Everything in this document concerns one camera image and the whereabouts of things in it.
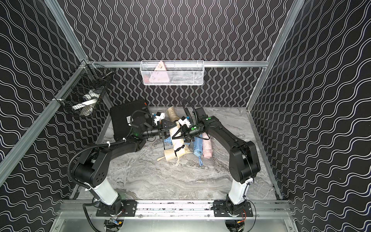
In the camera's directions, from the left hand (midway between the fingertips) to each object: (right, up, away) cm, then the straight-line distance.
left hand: (175, 126), depth 77 cm
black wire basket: (-60, +22, +15) cm, 65 cm away
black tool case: (-34, +4, +25) cm, 43 cm away
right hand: (0, -7, +1) cm, 7 cm away
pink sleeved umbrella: (+19, -16, +15) cm, 29 cm away
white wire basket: (+6, +38, +26) cm, 46 cm away
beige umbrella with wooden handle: (+2, -8, -4) cm, 9 cm away
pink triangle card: (-11, +32, +13) cm, 36 cm away
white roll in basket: (-45, +10, -4) cm, 46 cm away
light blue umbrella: (+13, -14, +15) cm, 24 cm away
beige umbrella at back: (-5, +8, +33) cm, 35 cm away
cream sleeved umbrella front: (-5, -17, +13) cm, 22 cm away
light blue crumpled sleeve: (-3, -7, -1) cm, 8 cm away
